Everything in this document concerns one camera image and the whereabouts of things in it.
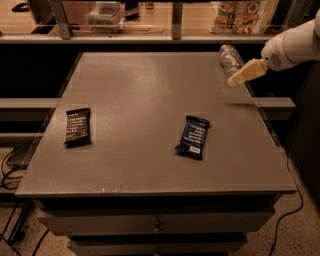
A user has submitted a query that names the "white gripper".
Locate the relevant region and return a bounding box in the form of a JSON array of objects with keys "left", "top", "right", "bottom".
[{"left": 228, "top": 34, "right": 294, "bottom": 87}]

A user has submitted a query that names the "clear plastic water bottle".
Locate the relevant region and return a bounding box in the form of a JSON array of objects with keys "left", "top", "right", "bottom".
[{"left": 219, "top": 44, "right": 244, "bottom": 78}]

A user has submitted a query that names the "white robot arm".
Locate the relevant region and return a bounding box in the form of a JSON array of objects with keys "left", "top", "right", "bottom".
[{"left": 228, "top": 10, "right": 320, "bottom": 86}]

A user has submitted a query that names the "blue rxbar wrapper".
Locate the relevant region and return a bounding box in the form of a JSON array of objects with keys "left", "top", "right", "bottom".
[{"left": 175, "top": 115, "right": 210, "bottom": 160}]

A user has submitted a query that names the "black rxbar chocolate wrapper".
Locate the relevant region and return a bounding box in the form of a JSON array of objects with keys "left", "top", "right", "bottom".
[{"left": 64, "top": 108, "right": 91, "bottom": 148}]

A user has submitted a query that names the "printed snack bag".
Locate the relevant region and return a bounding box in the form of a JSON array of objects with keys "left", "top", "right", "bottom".
[{"left": 209, "top": 0, "right": 279, "bottom": 35}]

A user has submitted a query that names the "clear plastic container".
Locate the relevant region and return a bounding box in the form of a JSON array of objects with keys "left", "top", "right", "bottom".
[{"left": 86, "top": 1, "right": 124, "bottom": 33}]

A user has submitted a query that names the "grey upper drawer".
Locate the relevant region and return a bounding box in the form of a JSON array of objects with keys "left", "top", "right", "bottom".
[{"left": 38, "top": 207, "right": 274, "bottom": 236}]

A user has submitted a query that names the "grey drawer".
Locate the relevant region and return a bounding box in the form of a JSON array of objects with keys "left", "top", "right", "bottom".
[
  {"left": 68, "top": 235, "right": 247, "bottom": 256},
  {"left": 38, "top": 207, "right": 274, "bottom": 236}
]

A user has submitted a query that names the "grey lower drawer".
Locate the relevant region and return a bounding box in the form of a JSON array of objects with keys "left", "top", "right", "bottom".
[{"left": 68, "top": 235, "right": 247, "bottom": 256}]

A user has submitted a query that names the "black cable right floor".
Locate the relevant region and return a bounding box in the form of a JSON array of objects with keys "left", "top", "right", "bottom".
[{"left": 268, "top": 146, "right": 305, "bottom": 256}]

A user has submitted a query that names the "metal railing frame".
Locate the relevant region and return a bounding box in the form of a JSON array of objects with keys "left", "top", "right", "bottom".
[{"left": 0, "top": 0, "right": 320, "bottom": 44}]

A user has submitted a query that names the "black cables left floor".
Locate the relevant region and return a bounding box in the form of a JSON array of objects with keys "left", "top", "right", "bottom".
[{"left": 0, "top": 139, "right": 50, "bottom": 256}]

